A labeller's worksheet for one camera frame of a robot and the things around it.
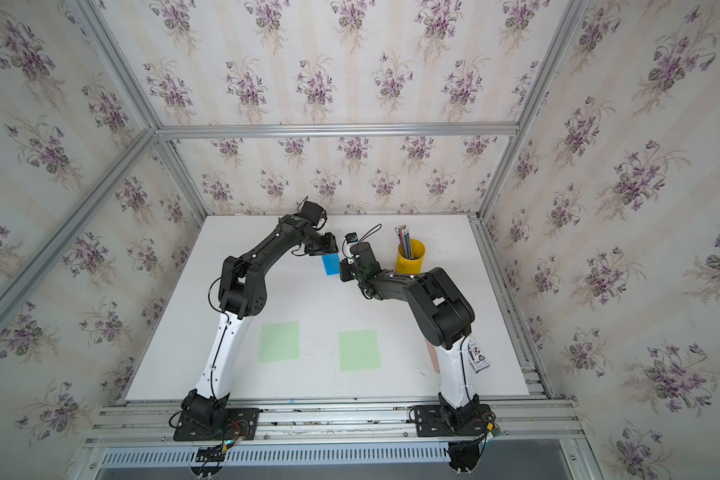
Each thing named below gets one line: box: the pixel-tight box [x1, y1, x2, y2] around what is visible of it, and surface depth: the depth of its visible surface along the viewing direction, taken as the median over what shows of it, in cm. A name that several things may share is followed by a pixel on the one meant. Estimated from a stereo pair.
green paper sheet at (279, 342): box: [258, 321, 300, 364], surface depth 89 cm
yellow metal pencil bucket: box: [395, 238, 426, 275], surface depth 99 cm
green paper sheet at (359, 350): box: [338, 329, 381, 372], surface depth 88 cm
